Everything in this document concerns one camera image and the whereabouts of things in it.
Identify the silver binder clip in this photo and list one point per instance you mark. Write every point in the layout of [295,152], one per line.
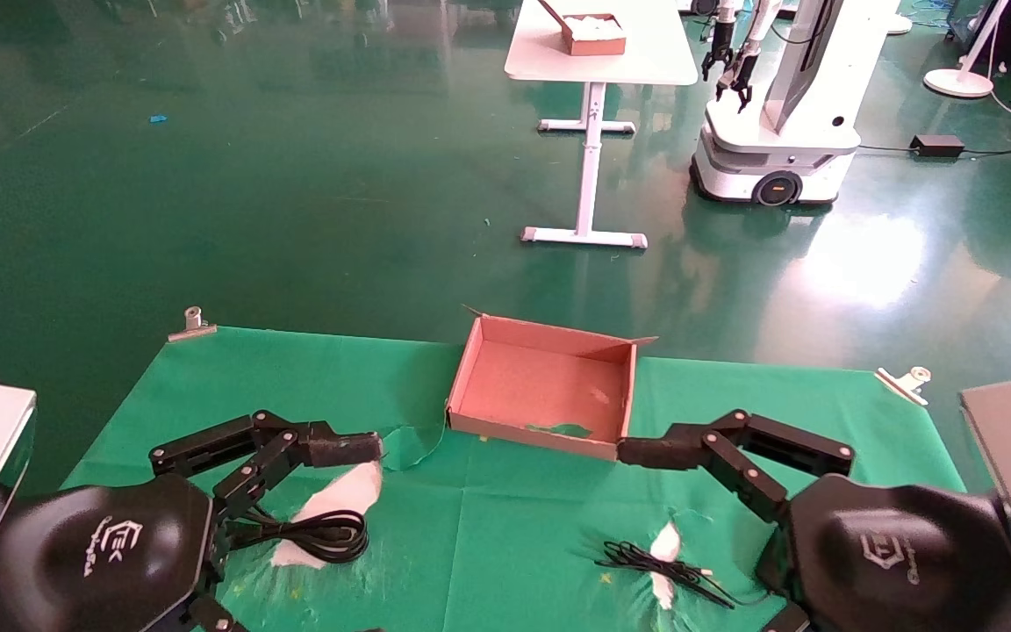
[193,326]
[905,384]

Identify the white filling material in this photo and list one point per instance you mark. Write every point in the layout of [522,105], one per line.
[595,26]

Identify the small cardboard box with flap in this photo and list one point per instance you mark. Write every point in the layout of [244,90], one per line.
[598,46]

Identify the open brown cardboard box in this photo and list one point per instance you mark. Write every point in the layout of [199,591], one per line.
[541,386]

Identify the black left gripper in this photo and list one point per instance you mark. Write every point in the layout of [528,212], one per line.
[102,553]

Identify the green table cloth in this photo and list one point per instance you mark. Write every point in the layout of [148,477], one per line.
[505,527]

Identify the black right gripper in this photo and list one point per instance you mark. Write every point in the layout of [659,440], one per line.
[900,562]

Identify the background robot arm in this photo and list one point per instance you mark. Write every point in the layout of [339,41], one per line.
[725,17]
[764,22]

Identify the white height-adjustable table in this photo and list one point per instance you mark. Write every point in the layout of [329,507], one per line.
[611,66]

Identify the white wheeled robot body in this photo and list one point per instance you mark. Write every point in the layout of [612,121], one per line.
[777,149]

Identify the small white round base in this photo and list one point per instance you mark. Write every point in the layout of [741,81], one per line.
[899,25]

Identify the background robot black gripper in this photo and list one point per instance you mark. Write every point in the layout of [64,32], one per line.
[718,57]
[741,83]

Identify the white stand with round base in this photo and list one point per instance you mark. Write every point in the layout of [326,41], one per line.
[957,83]

